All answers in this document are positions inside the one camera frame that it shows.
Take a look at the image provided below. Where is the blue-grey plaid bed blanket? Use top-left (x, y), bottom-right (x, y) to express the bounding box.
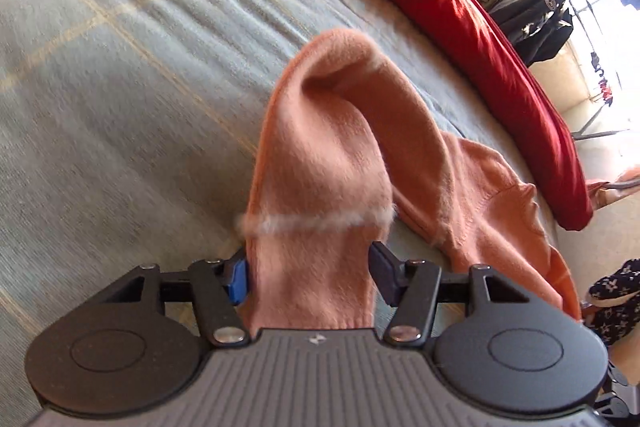
top-left (0, 0), bottom-right (561, 413)

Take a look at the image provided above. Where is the dark star-print garment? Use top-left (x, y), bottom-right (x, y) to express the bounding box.
top-left (582, 258), bottom-right (640, 348)

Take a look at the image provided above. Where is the pink knitted sweater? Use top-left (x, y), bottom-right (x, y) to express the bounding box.
top-left (235, 28), bottom-right (583, 343)

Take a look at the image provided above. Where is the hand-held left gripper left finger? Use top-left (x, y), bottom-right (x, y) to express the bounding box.
top-left (97, 248), bottom-right (251, 349)

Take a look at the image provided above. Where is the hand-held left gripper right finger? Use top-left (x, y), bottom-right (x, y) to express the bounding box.
top-left (368, 241), bottom-right (543, 349)

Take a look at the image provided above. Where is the metal clothes drying rack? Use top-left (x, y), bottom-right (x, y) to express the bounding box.
top-left (505, 0), bottom-right (640, 142)

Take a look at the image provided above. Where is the black hanging jacket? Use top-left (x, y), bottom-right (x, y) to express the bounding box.
top-left (492, 0), bottom-right (574, 68)

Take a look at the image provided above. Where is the red duvet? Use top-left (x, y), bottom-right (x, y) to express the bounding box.
top-left (267, 0), bottom-right (594, 232)

